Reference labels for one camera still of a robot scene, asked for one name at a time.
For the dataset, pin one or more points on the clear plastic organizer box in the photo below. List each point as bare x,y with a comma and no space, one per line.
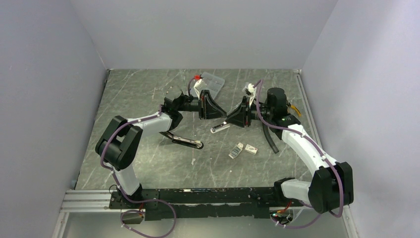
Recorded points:
212,83

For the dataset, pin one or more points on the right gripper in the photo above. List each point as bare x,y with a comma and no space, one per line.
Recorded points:
242,116

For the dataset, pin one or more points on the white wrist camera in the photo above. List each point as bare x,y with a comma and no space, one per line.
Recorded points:
199,85
250,90

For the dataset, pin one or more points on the aluminium extrusion rail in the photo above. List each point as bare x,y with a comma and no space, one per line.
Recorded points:
86,201

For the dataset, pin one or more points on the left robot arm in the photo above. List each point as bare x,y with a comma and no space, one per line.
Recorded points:
119,143

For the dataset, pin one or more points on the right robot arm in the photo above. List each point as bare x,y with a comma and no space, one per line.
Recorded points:
331,186

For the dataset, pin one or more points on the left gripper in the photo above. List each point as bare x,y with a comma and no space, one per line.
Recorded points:
208,108

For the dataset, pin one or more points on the staple tray with staples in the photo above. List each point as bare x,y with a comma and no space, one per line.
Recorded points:
236,151

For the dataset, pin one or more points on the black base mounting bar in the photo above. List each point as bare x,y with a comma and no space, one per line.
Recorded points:
167,203

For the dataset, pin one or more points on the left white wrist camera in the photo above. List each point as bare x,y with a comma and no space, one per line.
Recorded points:
199,85

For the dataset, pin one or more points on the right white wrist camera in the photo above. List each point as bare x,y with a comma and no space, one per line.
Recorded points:
250,90

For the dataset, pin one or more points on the yellow handled pliers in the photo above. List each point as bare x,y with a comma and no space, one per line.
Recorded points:
295,109

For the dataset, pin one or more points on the white staple box sleeve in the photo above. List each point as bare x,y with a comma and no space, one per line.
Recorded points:
251,149

